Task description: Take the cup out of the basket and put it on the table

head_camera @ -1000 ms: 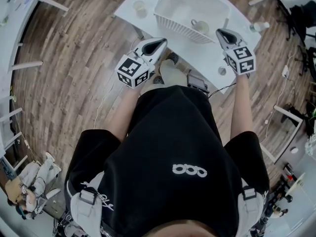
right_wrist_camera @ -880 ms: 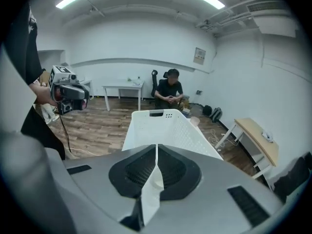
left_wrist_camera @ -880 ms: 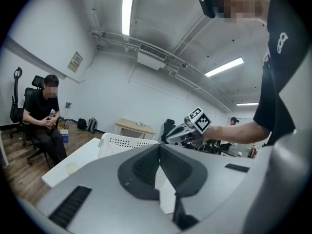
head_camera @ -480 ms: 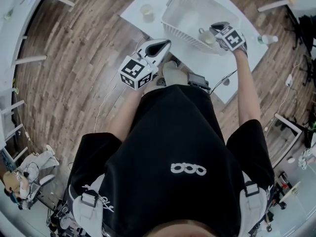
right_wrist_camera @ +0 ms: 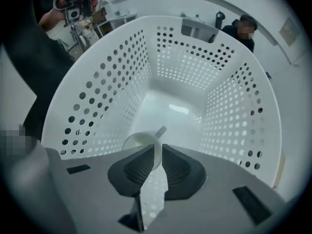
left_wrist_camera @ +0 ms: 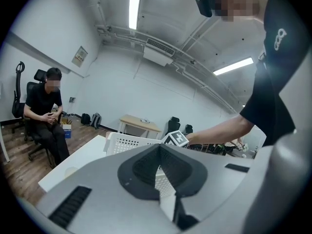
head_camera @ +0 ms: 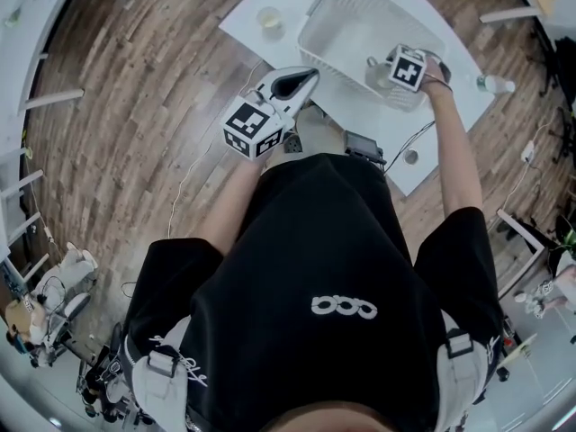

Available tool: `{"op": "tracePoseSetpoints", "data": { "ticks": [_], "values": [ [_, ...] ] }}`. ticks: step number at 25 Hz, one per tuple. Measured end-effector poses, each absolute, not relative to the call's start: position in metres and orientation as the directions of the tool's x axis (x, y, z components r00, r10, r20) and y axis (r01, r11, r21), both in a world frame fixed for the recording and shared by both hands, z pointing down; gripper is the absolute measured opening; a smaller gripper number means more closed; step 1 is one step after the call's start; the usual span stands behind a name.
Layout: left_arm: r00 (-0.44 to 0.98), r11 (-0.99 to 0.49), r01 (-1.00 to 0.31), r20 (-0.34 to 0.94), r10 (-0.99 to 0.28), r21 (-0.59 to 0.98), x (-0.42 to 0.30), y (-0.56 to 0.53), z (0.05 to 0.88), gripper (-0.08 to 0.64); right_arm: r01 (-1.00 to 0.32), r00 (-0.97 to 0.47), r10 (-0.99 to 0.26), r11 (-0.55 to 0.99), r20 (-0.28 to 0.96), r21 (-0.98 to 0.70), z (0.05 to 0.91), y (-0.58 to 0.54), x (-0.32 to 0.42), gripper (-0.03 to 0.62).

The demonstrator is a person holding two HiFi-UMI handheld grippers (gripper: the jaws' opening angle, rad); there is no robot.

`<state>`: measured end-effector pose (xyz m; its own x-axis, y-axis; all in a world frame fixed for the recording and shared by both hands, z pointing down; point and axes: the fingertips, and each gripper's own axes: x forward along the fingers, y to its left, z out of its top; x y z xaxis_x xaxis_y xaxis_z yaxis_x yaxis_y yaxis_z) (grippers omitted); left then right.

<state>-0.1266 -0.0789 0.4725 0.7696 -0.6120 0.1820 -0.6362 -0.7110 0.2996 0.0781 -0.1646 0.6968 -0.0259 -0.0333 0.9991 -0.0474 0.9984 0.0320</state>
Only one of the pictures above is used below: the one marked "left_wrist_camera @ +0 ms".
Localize black mesh office chair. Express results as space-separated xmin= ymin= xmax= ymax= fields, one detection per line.
xmin=11 ymin=61 xmax=57 ymax=169

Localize person's black shirt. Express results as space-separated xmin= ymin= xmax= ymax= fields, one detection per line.
xmin=239 ymin=0 xmax=312 ymax=147

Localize white table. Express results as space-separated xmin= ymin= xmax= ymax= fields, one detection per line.
xmin=38 ymin=134 xmax=111 ymax=194

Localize small wooden table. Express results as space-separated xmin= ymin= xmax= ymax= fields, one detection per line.
xmin=118 ymin=114 xmax=162 ymax=140

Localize white air conditioner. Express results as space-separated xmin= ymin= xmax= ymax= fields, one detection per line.
xmin=142 ymin=38 xmax=176 ymax=67

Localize long ceiling light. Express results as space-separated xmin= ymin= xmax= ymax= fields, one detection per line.
xmin=213 ymin=57 xmax=254 ymax=76
xmin=128 ymin=0 xmax=144 ymax=30

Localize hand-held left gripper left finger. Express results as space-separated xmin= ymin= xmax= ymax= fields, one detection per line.
xmin=117 ymin=144 xmax=161 ymax=201

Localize white perforated basket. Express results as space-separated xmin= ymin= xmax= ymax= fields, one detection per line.
xmin=103 ymin=131 xmax=176 ymax=219

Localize black head-worn camera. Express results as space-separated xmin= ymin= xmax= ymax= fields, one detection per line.
xmin=194 ymin=0 xmax=216 ymax=18

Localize white ceiling pipes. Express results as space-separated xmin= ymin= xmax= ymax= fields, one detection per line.
xmin=95 ymin=24 xmax=241 ymax=114

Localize black backpack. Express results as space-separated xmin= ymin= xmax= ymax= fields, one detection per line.
xmin=80 ymin=113 xmax=92 ymax=126

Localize grey wall panel box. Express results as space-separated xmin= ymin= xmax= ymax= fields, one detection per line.
xmin=71 ymin=45 xmax=89 ymax=69

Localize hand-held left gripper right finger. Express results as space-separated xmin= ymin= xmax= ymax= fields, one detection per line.
xmin=159 ymin=144 xmax=208 ymax=197

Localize blue and white box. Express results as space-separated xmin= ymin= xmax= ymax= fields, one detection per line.
xmin=62 ymin=124 xmax=73 ymax=139

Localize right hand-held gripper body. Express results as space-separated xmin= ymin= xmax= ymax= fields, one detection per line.
xmin=161 ymin=130 xmax=190 ymax=149

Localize person's right forearm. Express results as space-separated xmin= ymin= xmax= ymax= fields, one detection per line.
xmin=186 ymin=114 xmax=254 ymax=146

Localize grey backpack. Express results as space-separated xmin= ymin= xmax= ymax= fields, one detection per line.
xmin=90 ymin=112 xmax=102 ymax=130

